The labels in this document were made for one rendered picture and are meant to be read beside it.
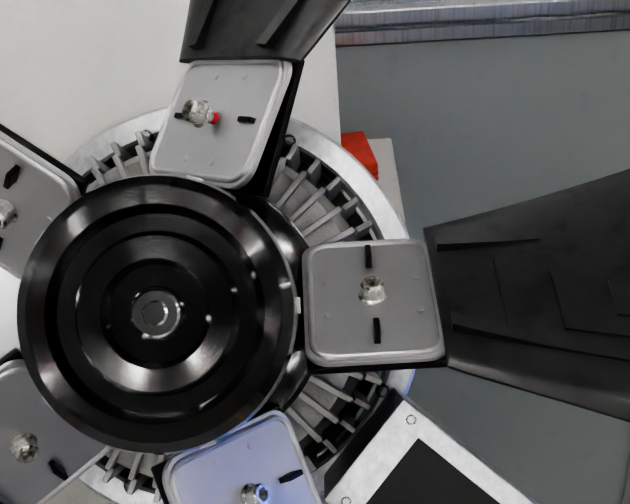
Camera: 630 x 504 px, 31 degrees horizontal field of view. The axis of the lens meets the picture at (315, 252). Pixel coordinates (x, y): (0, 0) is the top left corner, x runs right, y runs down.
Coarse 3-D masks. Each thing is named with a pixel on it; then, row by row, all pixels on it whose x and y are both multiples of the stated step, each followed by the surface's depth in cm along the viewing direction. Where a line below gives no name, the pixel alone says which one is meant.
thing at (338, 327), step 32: (320, 256) 57; (352, 256) 57; (384, 256) 57; (416, 256) 57; (320, 288) 55; (352, 288) 55; (384, 288) 55; (416, 288) 55; (320, 320) 53; (352, 320) 53; (384, 320) 53; (416, 320) 53; (320, 352) 51; (352, 352) 51; (384, 352) 51; (416, 352) 51
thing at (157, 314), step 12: (144, 300) 48; (156, 300) 48; (168, 300) 48; (132, 312) 48; (144, 312) 48; (156, 312) 48; (168, 312) 48; (180, 312) 48; (144, 324) 48; (156, 324) 48; (168, 324) 48; (156, 336) 48
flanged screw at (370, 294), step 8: (368, 280) 54; (376, 280) 54; (368, 288) 54; (376, 288) 54; (360, 296) 54; (368, 296) 54; (376, 296) 54; (384, 296) 54; (368, 304) 54; (376, 304) 54
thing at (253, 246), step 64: (128, 192) 48; (192, 192) 48; (64, 256) 48; (128, 256) 48; (192, 256) 48; (256, 256) 48; (64, 320) 49; (128, 320) 49; (192, 320) 49; (256, 320) 49; (64, 384) 48; (128, 384) 48; (192, 384) 48; (256, 384) 48; (128, 448) 48; (192, 448) 48
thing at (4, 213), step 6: (0, 204) 54; (6, 204) 54; (0, 210) 54; (6, 210) 54; (12, 210) 54; (0, 216) 54; (6, 216) 54; (12, 216) 54; (0, 222) 55; (6, 222) 54; (12, 222) 55; (0, 228) 54
